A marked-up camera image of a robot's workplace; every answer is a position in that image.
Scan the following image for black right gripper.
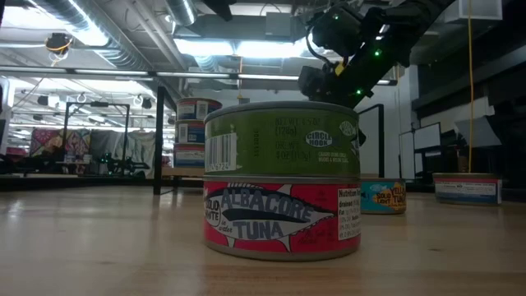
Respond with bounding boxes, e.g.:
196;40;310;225
297;64;374;148

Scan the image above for bright ceiling light panel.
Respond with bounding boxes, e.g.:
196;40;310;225
172;37;309;59

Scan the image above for black ceiling cable reel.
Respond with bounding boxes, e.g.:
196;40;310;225
44;31;75;67

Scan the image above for black metal rig frame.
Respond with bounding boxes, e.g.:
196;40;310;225
0;174;205;193

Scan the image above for grey angled panel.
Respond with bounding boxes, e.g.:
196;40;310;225
454;116;503;148

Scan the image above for grey hanging cloth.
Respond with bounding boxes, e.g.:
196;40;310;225
89;129;157;178

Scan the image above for wide white board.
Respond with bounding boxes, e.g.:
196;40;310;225
413;122;443;151

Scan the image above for colourful patterned cloth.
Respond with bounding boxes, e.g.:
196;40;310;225
29;127;92;156

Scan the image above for white standing panel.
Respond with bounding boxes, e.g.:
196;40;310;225
0;76;13;151

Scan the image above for white ceiling box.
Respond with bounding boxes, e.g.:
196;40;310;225
445;0;503;24

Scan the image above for teal yellowfin tuna can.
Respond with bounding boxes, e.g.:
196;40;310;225
360;178;408;215

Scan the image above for tall white board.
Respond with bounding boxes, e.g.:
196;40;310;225
399;130;416;182

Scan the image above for narrow silver ventilation duct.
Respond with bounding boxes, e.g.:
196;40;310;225
164;0;199;28

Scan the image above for wide ribbed ventilation duct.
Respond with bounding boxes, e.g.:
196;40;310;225
35;0;155;72

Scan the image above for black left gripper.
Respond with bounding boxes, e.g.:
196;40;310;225
201;0;238;22

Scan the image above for green labelled tuna can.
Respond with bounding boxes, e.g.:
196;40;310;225
204;100;362;178

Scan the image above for black background frame stand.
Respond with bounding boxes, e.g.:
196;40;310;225
61;101;132;178

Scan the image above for long ceiling light bar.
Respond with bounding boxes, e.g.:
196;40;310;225
0;65;391;86

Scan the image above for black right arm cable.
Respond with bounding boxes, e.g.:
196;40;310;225
304;24;330;69

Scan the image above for red albacore tuna can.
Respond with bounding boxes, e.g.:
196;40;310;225
201;176;362;262

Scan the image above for wooden shelf with black frame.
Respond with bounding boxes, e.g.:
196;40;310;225
152;85;386;197

